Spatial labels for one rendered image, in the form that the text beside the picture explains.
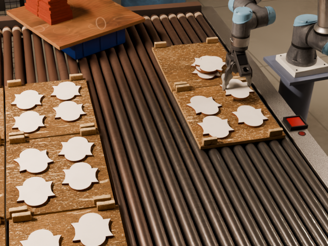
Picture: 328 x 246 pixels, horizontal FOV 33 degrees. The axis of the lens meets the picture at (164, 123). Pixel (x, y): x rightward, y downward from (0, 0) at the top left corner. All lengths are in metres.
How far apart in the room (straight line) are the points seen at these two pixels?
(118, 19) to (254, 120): 0.94
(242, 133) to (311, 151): 0.27
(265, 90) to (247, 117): 0.29
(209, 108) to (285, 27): 3.12
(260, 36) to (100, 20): 2.53
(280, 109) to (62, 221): 1.08
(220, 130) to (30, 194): 0.77
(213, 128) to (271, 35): 3.03
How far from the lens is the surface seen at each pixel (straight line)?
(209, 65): 2.56
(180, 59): 2.69
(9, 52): 2.84
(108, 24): 2.78
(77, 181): 1.95
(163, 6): 3.21
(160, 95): 2.44
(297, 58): 2.80
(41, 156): 2.08
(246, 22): 2.25
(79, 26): 2.77
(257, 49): 4.90
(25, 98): 2.41
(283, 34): 5.20
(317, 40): 2.66
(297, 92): 2.86
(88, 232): 1.77
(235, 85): 2.43
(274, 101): 2.47
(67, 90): 2.44
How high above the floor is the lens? 2.22
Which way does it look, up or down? 35 degrees down
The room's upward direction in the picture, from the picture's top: 2 degrees clockwise
